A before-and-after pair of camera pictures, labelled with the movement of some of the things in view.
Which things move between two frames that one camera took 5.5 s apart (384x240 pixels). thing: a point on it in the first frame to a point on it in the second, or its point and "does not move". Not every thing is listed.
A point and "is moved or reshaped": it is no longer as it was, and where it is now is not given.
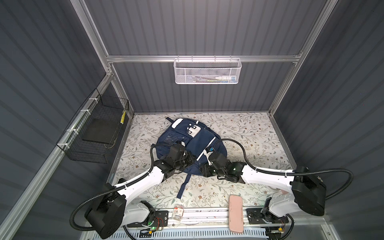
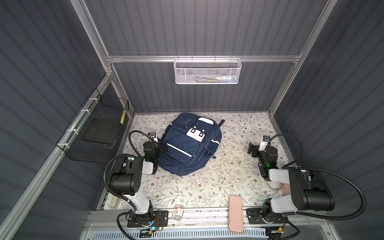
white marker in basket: (226, 78) does not move
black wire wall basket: (89, 137) does not move
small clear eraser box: (178, 212) does not move
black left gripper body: (186, 161) to (156, 152)
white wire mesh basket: (207, 71) does not move
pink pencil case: (236, 215) does not move
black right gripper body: (209, 170) to (260, 156)
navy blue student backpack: (198, 138) is moved or reshaped
